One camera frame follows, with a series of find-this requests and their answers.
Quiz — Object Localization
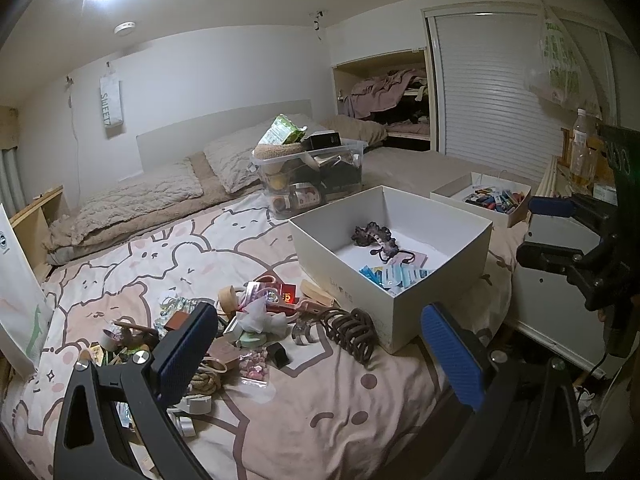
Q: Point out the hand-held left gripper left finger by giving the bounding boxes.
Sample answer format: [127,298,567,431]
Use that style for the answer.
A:
[52,301,219,480]

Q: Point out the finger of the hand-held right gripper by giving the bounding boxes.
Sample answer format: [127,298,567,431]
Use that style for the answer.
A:
[529,195,608,233]
[516,241,596,281]

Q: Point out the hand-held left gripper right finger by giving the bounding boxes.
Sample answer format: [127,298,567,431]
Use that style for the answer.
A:
[420,302,588,480]

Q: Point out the large white cardboard box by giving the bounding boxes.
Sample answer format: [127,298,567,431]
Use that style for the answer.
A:
[288,185,493,356]

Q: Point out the black elastic hair tie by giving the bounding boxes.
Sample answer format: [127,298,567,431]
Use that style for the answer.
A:
[377,247,416,264]

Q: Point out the dark lace scrunchie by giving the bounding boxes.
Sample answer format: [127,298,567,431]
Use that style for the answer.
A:
[351,221,401,253]

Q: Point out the white folded slat rack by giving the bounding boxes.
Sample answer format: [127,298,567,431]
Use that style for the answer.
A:
[540,155,563,196]

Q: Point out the brown kraft box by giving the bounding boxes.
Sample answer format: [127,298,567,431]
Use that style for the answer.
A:
[207,342,241,373]

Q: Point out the clear wrapped packet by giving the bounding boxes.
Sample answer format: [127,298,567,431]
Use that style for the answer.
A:
[160,295,198,317]

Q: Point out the brown wooden stick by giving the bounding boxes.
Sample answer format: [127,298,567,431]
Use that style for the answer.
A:
[112,319,158,336]

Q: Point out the white charger plug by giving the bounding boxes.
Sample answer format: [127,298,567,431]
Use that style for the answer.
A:
[170,395,213,436]

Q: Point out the plastic bottle yellow liquid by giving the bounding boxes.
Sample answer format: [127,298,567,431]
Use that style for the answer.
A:
[570,108,598,181]

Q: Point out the clear bag pink beads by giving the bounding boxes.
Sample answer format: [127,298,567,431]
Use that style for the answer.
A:
[237,350,271,386]

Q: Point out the white mesh pouch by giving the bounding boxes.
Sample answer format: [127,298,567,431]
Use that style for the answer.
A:
[239,295,288,333]

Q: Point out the pink card packet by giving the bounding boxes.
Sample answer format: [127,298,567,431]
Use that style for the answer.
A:
[245,282,281,306]

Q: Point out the small black clip box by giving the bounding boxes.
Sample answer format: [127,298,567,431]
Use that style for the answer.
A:
[267,342,291,368]

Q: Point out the small white box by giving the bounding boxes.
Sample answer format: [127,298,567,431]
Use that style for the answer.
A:
[431,172,532,228]

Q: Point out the brown hair claw clip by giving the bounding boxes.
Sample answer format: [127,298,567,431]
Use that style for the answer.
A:
[320,307,377,366]

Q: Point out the silver metal cuff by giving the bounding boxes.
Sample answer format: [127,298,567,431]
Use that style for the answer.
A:
[291,320,318,346]

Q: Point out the taupe bed cover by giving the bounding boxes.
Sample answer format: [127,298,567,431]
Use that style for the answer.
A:
[360,145,538,201]

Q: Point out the white slatted closet door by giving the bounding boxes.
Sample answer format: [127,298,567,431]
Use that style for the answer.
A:
[422,7,601,181]

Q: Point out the bear print bedsheet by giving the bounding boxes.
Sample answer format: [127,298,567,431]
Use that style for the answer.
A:
[0,187,531,480]

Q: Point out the beige wooden piece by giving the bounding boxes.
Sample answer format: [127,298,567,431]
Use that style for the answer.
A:
[301,280,335,308]

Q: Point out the white black sneaker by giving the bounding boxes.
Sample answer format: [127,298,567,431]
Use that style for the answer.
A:
[575,385,601,443]

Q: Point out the hanging clear plastic bag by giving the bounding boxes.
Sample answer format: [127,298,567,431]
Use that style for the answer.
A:
[527,0,583,106]

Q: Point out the beige quilted pillow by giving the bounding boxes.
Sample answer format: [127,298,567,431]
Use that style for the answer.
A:
[202,115,321,193]
[75,157,203,246]

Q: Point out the beige folded blanket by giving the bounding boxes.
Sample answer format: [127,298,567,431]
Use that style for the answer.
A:
[45,152,266,266]

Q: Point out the white tote bag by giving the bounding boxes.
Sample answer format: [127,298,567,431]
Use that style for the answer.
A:
[0,205,56,376]

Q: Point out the clear plastic storage bin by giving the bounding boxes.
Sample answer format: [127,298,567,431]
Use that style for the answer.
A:
[251,139,368,221]

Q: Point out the wooden bedside shelf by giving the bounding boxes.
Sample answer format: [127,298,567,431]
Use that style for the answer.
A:
[10,185,66,261]

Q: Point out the pile of pinkish clothes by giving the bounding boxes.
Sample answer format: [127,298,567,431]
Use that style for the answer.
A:
[350,70,426,118]

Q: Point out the beige cushion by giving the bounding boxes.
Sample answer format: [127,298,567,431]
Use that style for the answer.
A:
[320,114,388,147]

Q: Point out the beige plush towel roll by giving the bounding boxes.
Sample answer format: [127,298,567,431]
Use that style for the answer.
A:
[254,142,303,161]

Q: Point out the white headboard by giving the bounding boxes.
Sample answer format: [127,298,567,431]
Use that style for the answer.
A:
[136,100,316,176]

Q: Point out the green snack packet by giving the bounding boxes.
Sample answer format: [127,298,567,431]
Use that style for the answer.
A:
[258,114,307,147]

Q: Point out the black rectangular box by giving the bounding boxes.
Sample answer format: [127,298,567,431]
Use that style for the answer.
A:
[302,131,342,151]

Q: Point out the grey curtain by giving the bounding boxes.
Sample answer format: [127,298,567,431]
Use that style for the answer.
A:
[0,147,23,216]

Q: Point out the wooden closet niche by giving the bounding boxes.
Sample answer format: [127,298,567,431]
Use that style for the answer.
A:
[332,49,433,142]

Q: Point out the beige curtain valance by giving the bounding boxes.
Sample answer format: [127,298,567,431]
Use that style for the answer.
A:
[0,105,21,151]

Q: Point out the beige rope coil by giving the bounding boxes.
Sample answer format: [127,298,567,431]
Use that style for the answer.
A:
[192,367,223,396]

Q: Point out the beige tape ring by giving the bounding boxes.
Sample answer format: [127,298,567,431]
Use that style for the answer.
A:
[217,285,246,318]

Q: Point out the white wall cable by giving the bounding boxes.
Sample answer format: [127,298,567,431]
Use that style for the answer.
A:
[64,76,83,196]

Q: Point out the white hanging wall organizer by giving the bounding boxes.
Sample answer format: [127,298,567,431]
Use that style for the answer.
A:
[100,72,123,138]

